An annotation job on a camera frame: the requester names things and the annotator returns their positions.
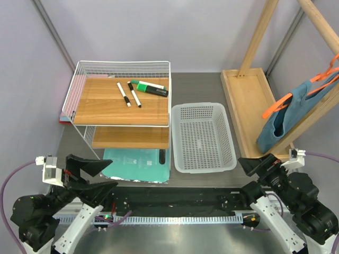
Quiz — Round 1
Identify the blue tank top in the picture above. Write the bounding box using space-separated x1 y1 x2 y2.
256 71 338 153

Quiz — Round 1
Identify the orange plastic hanger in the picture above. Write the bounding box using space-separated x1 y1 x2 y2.
261 52 339 119

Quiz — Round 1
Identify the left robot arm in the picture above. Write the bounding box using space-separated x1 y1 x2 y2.
11 155 117 253

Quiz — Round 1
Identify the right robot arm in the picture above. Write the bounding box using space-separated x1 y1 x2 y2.
238 153 338 253

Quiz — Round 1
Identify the lower wooden shelf board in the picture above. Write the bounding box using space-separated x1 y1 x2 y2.
92 126 170 149

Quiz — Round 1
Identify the wooden shelf board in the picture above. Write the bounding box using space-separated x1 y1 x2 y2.
74 77 169 126
92 126 170 149

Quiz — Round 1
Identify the teal mat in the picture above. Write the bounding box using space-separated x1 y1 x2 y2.
101 148 171 183

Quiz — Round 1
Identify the white plastic basket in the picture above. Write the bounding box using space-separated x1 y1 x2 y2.
171 102 237 174

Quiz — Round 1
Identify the upper wooden shelf board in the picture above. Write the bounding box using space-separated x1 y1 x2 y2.
74 77 169 126

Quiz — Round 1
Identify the wooden clothes rack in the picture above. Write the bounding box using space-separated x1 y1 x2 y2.
221 1 338 160

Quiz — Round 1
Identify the black object on mat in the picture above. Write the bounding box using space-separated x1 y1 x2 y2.
159 149 166 165

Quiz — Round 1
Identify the white marker black cap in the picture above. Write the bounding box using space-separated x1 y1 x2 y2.
117 82 131 107

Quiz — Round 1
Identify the green black highlighter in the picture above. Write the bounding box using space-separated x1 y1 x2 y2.
136 83 168 97

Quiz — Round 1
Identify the green capped white marker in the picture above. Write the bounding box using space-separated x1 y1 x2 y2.
131 79 166 89

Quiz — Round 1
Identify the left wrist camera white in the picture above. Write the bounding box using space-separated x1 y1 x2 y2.
35 156 64 187

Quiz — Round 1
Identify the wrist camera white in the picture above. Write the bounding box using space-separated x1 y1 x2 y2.
35 156 64 187
281 148 306 170

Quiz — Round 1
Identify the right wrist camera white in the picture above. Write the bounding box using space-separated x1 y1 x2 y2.
281 148 306 170

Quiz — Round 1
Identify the white slotted cable duct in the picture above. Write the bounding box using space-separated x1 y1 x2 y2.
55 213 243 225

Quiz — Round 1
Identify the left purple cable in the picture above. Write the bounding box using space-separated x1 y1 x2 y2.
0 160 38 249

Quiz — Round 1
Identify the purple cable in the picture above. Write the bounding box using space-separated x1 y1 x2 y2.
304 151 339 161
0 160 38 249

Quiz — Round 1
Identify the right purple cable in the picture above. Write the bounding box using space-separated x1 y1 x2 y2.
304 151 339 161

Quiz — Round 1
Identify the white wire shelf rack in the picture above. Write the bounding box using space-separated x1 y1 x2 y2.
62 60 172 159

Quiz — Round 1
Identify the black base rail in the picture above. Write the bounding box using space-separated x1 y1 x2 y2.
103 187 251 217

